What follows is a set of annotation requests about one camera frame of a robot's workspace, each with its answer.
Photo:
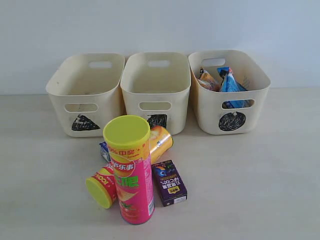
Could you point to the cream bin with square mark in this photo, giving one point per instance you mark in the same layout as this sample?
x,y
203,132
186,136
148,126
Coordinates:
x,y
156,87

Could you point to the tall pink chips can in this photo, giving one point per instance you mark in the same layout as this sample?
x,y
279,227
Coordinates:
x,y
128,141

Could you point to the small red chips can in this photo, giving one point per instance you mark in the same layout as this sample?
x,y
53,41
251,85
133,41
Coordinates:
x,y
102,187

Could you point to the yellow chips can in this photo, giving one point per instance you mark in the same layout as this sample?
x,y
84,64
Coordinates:
x,y
160,141

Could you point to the purple juice carton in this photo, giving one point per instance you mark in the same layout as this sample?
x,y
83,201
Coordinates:
x,y
169,183

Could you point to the cream bin with circle mark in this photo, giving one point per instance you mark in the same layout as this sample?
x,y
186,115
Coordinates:
x,y
223,113

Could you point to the blue white milk carton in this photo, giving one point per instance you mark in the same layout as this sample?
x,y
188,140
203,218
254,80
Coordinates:
x,y
104,152

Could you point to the orange snack bag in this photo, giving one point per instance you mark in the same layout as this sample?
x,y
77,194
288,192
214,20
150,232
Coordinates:
x,y
208,82

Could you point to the blue noodle packet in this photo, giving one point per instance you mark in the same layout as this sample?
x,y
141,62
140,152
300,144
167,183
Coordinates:
x,y
230,85

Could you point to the cream bin with triangle mark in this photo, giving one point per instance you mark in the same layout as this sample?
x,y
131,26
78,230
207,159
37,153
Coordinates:
x,y
85,92

